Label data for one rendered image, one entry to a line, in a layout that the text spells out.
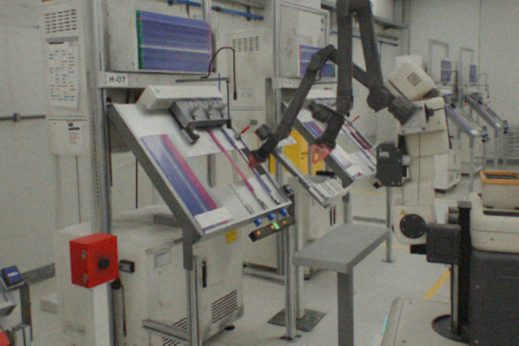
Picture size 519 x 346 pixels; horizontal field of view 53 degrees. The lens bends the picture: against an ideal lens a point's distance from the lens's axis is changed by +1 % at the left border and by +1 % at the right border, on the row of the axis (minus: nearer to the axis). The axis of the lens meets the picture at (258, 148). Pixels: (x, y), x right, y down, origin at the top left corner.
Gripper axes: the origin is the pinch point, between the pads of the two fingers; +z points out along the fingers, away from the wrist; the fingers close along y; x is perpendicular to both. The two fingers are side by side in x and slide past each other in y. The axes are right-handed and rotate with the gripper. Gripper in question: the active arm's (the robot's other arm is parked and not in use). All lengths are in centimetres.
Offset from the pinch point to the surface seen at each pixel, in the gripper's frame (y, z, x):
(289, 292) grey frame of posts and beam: -11, 34, 59
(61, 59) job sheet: 61, 10, -81
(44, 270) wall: 2, 187, -58
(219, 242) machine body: 9.3, 36.6, 19.6
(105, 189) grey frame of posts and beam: 63, 28, -19
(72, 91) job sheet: 61, 16, -66
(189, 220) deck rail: 60, 1, 19
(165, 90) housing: 33, -7, -45
